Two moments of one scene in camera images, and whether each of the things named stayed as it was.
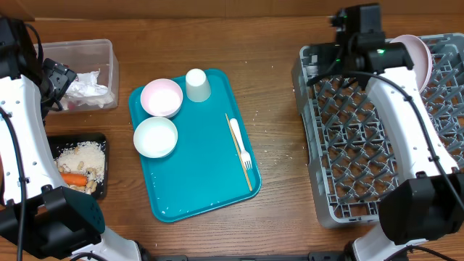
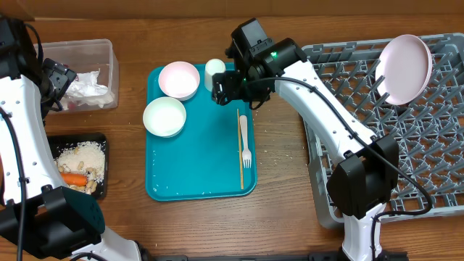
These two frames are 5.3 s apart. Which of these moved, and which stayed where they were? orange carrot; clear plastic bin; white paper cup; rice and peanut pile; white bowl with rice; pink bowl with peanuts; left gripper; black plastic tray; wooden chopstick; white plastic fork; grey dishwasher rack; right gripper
Moved: white paper cup; pink bowl with peanuts; right gripper; wooden chopstick; white plastic fork; white bowl with rice
Stayed: rice and peanut pile; clear plastic bin; orange carrot; black plastic tray; grey dishwasher rack; left gripper
